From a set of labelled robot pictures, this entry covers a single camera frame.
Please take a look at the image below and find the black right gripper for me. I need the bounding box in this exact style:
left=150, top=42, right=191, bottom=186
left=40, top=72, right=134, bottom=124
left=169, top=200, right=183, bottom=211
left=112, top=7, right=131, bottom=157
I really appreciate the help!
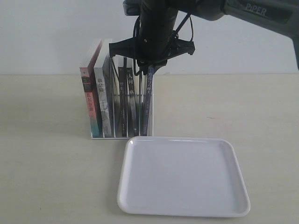
left=109, top=0, right=195, bottom=75

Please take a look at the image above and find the blue moon cover book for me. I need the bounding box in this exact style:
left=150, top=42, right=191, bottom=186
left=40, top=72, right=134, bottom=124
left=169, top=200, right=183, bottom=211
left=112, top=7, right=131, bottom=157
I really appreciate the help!
left=141, top=65, right=154, bottom=136

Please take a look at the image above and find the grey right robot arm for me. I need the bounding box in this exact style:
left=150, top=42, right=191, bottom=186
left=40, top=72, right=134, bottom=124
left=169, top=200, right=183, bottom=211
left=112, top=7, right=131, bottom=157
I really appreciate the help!
left=109, top=0, right=299, bottom=73

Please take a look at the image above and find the black spine thin book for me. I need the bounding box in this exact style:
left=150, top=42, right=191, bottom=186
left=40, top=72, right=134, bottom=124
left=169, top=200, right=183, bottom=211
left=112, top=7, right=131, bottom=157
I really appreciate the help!
left=115, top=56, right=127, bottom=137

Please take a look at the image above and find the white grey spine book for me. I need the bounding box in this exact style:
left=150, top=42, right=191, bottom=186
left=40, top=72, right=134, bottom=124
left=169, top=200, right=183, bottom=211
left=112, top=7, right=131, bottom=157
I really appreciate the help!
left=94, top=39, right=112, bottom=137

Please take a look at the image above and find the black spine white-title book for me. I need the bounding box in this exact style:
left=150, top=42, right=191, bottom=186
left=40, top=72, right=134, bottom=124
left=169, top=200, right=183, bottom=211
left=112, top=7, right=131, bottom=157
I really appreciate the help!
left=126, top=58, right=139, bottom=136

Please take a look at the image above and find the red teal spine book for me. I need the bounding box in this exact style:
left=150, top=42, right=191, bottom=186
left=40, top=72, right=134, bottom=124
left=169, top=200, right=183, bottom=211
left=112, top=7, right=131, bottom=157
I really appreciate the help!
left=79, top=39, right=102, bottom=138

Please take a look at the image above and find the white plastic tray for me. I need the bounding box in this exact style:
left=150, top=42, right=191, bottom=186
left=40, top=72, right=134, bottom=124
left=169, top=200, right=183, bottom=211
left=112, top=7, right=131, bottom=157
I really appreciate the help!
left=117, top=136, right=250, bottom=217

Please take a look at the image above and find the white wire book rack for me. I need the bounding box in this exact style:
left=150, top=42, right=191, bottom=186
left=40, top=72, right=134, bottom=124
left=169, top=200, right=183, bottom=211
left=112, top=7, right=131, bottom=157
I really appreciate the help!
left=89, top=56, right=154, bottom=140

